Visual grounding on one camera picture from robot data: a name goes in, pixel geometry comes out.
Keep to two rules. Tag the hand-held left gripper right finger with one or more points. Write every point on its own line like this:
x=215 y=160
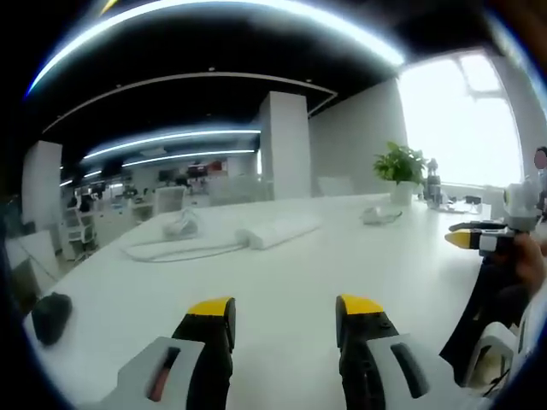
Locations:
x=363 y=363

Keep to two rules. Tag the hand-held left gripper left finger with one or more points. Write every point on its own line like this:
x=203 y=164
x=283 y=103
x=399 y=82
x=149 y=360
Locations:
x=201 y=363

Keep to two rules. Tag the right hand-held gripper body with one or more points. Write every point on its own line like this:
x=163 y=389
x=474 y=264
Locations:
x=521 y=205

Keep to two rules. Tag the white charger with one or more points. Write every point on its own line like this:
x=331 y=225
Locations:
x=376 y=215

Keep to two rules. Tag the white power strip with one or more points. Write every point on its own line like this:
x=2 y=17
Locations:
x=280 y=230

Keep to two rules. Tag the dark desk figure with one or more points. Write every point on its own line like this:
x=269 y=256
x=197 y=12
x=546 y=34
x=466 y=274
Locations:
x=433 y=179

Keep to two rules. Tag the white desk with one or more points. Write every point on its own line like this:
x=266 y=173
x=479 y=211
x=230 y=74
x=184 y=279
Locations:
x=278 y=277

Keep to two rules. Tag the person's right hand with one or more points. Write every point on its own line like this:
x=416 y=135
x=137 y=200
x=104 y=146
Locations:
x=532 y=265

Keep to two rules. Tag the green potted plant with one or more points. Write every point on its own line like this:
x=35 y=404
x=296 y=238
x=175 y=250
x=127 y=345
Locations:
x=401 y=171

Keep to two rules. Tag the person's white shirt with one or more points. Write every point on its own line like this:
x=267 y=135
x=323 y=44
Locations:
x=534 y=337

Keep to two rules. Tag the black computer mouse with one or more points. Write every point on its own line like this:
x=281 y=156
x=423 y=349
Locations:
x=51 y=318

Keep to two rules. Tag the white mesh office chair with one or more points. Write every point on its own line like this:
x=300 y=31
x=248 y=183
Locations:
x=81 y=232

